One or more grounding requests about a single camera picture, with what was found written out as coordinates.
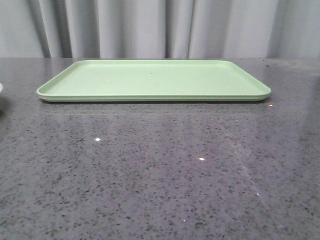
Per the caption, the light green plastic tray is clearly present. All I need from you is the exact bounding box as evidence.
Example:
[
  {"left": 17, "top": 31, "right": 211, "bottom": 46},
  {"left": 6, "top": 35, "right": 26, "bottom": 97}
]
[{"left": 36, "top": 60, "right": 271, "bottom": 102}]

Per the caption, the grey pleated curtain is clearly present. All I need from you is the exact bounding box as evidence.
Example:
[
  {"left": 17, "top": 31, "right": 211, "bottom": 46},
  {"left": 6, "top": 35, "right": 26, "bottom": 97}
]
[{"left": 0, "top": 0, "right": 320, "bottom": 59}]

